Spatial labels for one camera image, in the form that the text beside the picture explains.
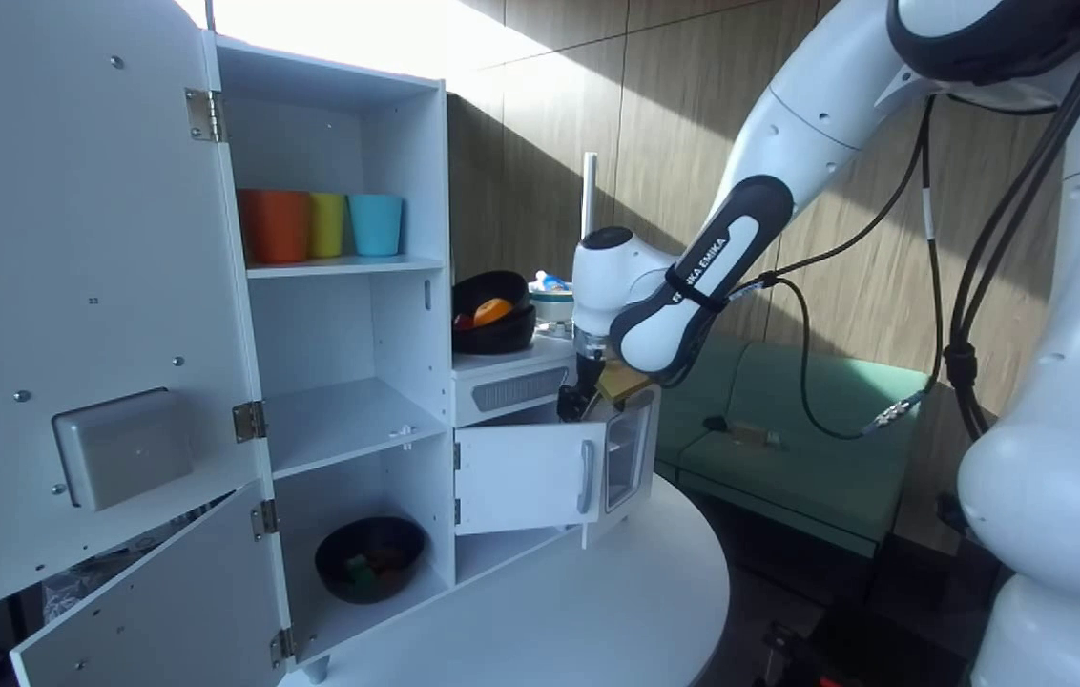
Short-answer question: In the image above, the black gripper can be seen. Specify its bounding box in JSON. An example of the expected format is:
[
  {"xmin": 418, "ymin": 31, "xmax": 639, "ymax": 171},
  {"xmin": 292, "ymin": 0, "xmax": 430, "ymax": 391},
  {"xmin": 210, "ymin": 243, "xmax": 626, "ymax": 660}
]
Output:
[{"xmin": 556, "ymin": 348, "xmax": 612, "ymax": 422}]

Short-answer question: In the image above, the oven door with window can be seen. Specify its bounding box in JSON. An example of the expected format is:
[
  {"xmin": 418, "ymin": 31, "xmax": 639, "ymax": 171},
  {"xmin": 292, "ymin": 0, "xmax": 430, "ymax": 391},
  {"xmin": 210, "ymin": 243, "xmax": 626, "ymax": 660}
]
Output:
[{"xmin": 600, "ymin": 388, "xmax": 666, "ymax": 528}]

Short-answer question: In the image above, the short white fridge door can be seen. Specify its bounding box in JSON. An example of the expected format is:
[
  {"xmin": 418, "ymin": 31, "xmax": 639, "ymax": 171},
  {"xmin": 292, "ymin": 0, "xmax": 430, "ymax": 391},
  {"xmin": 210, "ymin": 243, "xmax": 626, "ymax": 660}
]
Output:
[{"xmin": 7, "ymin": 488, "xmax": 298, "ymax": 687}]

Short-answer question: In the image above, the black toy pot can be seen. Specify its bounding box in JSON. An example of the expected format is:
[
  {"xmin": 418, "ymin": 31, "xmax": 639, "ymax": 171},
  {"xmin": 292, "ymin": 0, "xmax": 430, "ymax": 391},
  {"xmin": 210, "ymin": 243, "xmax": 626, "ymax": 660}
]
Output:
[{"xmin": 451, "ymin": 267, "xmax": 539, "ymax": 357}]

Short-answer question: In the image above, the orange toy fruit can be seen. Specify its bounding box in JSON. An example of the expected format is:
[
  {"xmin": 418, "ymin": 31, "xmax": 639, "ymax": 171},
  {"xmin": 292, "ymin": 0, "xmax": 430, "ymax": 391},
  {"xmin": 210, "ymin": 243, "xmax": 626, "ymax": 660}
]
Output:
[{"xmin": 469, "ymin": 294, "xmax": 518, "ymax": 327}]

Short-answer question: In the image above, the white toy kitchen body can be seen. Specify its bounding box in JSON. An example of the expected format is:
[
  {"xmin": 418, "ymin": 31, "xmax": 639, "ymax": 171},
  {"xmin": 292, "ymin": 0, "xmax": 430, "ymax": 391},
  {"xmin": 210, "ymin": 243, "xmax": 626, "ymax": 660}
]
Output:
[{"xmin": 210, "ymin": 33, "xmax": 670, "ymax": 687}]

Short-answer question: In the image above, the black toy bowl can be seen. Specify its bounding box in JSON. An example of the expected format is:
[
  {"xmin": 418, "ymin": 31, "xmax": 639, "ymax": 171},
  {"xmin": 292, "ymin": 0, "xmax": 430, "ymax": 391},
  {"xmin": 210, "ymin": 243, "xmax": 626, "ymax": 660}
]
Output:
[{"xmin": 315, "ymin": 510, "xmax": 430, "ymax": 608}]

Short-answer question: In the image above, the light blue toy cup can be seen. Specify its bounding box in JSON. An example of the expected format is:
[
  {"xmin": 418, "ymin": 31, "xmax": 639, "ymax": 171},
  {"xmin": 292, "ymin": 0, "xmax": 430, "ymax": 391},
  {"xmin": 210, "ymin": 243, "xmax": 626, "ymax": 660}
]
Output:
[{"xmin": 346, "ymin": 189, "xmax": 409, "ymax": 264}]

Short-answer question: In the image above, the yellow-green toy cup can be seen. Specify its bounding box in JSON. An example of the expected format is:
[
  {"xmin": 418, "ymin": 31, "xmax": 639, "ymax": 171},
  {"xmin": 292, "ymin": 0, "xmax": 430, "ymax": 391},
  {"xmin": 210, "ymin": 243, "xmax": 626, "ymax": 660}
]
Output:
[{"xmin": 310, "ymin": 189, "xmax": 357, "ymax": 264}]

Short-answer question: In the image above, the red toy cup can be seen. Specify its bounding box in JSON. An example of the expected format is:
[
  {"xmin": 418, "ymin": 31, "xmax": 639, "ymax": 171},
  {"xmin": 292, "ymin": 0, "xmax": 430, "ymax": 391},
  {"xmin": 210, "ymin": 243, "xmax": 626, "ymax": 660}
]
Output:
[{"xmin": 237, "ymin": 188, "xmax": 316, "ymax": 267}]

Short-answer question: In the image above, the green padded mat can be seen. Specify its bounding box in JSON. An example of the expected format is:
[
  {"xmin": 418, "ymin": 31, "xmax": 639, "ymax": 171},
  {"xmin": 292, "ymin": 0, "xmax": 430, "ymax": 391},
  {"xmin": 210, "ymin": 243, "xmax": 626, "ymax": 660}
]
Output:
[{"xmin": 656, "ymin": 338, "xmax": 934, "ymax": 566}]

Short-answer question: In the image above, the round white table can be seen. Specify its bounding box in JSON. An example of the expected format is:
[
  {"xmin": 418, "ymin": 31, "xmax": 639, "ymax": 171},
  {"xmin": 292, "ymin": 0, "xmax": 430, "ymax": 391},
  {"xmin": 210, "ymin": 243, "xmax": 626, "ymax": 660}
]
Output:
[{"xmin": 276, "ymin": 472, "xmax": 732, "ymax": 687}]

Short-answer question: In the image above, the white upright pole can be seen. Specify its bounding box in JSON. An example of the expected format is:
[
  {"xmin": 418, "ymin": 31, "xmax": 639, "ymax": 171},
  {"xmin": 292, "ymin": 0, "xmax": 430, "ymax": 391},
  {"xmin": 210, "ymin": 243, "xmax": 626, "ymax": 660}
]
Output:
[{"xmin": 577, "ymin": 150, "xmax": 603, "ymax": 243}]

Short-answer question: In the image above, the yellowish wrist camera mount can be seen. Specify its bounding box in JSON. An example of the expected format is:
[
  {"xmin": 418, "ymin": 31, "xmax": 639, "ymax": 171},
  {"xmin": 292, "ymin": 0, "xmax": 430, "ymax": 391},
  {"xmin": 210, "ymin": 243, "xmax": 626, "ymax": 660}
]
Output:
[{"xmin": 600, "ymin": 357, "xmax": 656, "ymax": 407}]

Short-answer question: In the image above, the small brown handled tool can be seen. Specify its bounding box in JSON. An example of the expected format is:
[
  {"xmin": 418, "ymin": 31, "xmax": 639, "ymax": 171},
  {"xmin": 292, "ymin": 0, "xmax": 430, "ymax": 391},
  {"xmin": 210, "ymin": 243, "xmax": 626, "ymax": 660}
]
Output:
[{"xmin": 701, "ymin": 411, "xmax": 787, "ymax": 450}]

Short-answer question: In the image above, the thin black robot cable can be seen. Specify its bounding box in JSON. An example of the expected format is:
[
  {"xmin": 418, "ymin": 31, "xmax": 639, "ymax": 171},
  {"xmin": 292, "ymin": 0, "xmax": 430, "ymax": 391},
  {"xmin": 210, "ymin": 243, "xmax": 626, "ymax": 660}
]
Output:
[{"xmin": 760, "ymin": 93, "xmax": 951, "ymax": 447}]

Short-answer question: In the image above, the black cable bundle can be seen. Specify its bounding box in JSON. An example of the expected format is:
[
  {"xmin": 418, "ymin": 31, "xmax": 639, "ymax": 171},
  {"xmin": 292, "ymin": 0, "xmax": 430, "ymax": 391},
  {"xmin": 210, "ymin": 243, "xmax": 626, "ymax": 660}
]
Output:
[{"xmin": 938, "ymin": 31, "xmax": 1080, "ymax": 450}]

